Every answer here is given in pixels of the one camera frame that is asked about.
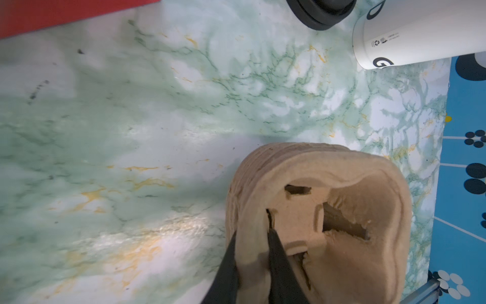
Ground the white paper cup stack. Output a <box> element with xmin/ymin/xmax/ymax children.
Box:
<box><xmin>353</xmin><ymin>0</ymin><xmax>485</xmax><ymax>70</ymax></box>

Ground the brown pulp cup carrier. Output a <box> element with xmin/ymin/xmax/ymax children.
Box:
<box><xmin>225</xmin><ymin>143</ymin><xmax>412</xmax><ymax>303</ymax></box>

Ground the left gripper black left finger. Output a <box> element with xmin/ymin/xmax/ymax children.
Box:
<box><xmin>201</xmin><ymin>233</ymin><xmax>239</xmax><ymax>304</ymax></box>

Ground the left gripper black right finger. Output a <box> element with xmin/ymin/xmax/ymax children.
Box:
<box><xmin>268</xmin><ymin>229</ymin><xmax>309</xmax><ymax>304</ymax></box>

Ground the red white paper gift bag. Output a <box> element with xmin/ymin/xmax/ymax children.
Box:
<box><xmin>1</xmin><ymin>0</ymin><xmax>156</xmax><ymax>39</ymax></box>

